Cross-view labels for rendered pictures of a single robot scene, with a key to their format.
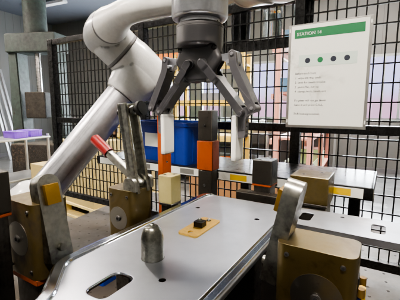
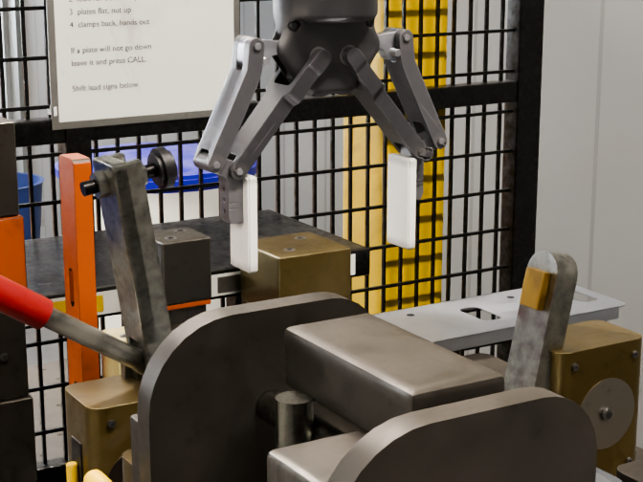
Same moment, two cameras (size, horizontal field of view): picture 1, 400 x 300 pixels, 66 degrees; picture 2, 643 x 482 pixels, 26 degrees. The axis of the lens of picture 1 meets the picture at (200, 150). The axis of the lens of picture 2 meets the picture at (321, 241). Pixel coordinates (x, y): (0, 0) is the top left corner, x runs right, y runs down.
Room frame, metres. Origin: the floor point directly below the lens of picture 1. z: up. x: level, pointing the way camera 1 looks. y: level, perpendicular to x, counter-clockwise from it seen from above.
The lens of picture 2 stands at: (0.04, 0.89, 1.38)
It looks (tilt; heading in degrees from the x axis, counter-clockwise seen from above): 14 degrees down; 298
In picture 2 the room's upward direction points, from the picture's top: straight up
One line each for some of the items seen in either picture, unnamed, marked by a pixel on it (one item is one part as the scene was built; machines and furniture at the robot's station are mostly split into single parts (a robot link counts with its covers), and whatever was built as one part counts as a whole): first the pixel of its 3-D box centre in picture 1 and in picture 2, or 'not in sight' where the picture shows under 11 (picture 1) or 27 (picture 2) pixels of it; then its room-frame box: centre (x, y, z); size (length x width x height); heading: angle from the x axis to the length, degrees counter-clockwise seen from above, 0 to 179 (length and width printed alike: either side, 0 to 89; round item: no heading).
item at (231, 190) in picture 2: (159, 118); (220, 187); (0.56, 0.07, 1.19); 0.03 x 0.01 x 0.05; 58
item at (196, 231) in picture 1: (200, 224); not in sight; (0.51, 0.00, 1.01); 0.08 x 0.04 x 0.01; 148
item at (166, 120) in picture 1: (167, 134); (243, 221); (0.55, 0.06, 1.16); 0.03 x 0.01 x 0.07; 148
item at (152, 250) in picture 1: (152, 245); not in sight; (0.40, 0.07, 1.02); 0.03 x 0.03 x 0.07
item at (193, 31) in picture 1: (199, 53); (325, 30); (0.51, 0.00, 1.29); 0.08 x 0.07 x 0.09; 58
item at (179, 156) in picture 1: (170, 139); not in sight; (1.08, 0.10, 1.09); 0.30 x 0.17 x 0.13; 49
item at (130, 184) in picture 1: (130, 184); not in sight; (0.56, 0.13, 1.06); 0.03 x 0.01 x 0.03; 58
